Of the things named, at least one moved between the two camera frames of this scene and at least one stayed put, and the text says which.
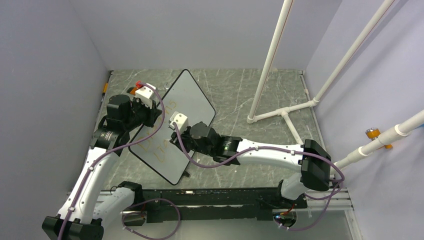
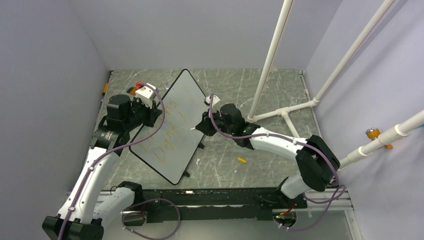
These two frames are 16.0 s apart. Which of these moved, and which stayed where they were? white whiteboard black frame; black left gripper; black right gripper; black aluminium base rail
Moved: black right gripper
Stayed: black aluminium base rail; white whiteboard black frame; black left gripper
